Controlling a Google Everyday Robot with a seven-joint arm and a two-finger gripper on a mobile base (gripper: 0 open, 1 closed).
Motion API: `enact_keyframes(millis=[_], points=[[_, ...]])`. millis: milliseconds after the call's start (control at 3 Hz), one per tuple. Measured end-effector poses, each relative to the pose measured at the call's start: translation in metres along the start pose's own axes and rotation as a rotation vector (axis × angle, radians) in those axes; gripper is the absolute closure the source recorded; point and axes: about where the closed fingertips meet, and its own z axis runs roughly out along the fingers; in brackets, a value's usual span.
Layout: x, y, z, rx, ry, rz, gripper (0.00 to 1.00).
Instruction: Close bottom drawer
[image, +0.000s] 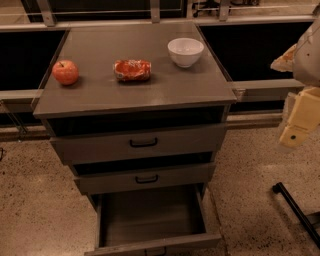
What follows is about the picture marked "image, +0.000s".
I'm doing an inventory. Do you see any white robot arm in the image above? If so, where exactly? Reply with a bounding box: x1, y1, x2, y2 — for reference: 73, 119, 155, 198
271, 18, 320, 149

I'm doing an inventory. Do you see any grey middle drawer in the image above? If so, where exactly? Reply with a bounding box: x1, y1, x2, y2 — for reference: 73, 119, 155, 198
75, 163, 215, 195

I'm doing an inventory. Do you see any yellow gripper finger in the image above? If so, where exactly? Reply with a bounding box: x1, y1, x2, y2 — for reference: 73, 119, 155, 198
270, 44, 297, 72
279, 87, 320, 149

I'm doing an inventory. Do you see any red apple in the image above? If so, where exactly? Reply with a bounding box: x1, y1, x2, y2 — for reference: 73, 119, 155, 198
52, 60, 79, 85

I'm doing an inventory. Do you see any grey top drawer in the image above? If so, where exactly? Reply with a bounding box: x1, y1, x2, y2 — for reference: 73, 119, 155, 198
51, 124, 226, 165

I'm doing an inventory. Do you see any metal railing frame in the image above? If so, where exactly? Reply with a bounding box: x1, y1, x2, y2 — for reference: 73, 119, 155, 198
1, 0, 311, 140

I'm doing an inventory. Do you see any black metal bar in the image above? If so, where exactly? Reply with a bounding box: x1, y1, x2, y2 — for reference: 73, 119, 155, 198
272, 182, 320, 249

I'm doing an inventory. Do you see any grey bottom drawer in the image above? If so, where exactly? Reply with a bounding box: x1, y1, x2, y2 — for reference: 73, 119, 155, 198
84, 185, 221, 256

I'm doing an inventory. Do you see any grey drawer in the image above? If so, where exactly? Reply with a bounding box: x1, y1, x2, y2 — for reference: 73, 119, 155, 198
84, 185, 221, 256
51, 124, 226, 165
75, 163, 215, 195

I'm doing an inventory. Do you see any grey drawer cabinet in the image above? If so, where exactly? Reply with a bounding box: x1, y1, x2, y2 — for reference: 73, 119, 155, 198
32, 21, 238, 256

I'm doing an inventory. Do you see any white bowl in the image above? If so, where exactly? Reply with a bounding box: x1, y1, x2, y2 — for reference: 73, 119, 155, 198
167, 38, 204, 68

